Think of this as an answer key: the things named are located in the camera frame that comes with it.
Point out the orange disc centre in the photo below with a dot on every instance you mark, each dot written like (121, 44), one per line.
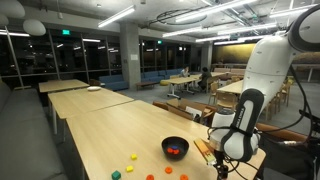
(168, 170)

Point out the yellow cube far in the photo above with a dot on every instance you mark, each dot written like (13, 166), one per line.
(134, 156)

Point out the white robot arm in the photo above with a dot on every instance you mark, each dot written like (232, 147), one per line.
(232, 133)

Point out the blue sofa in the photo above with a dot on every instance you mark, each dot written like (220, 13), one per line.
(114, 82)

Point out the black camera tripod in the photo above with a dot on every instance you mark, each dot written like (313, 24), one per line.
(313, 141)

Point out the black bowl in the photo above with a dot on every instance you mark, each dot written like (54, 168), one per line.
(183, 147)

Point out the red-orange wooden disc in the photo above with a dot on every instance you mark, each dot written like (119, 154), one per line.
(170, 150)

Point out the yellow cube near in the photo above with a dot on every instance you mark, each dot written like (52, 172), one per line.
(129, 168)

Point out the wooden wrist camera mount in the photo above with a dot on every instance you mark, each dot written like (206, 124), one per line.
(207, 154)

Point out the brown leather chair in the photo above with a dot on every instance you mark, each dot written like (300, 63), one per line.
(284, 134)

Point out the yellow cube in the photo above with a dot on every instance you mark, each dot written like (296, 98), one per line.
(134, 156)
(129, 168)

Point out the wooden table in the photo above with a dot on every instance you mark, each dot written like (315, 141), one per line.
(56, 86)
(76, 102)

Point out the seated person dark jacket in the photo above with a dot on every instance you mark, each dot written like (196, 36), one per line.
(203, 78)

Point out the red disc far left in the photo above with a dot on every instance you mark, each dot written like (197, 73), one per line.
(183, 177)

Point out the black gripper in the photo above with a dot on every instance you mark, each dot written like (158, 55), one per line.
(222, 169)

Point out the green cube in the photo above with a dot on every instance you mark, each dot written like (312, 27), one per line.
(116, 175)

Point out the seated person white shirt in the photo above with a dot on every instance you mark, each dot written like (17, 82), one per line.
(185, 72)

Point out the orange disc under gripper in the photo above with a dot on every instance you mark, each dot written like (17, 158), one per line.
(150, 177)

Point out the grey sofa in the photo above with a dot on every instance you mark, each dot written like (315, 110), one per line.
(27, 149)

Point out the white plate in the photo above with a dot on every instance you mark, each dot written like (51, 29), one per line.
(93, 88)

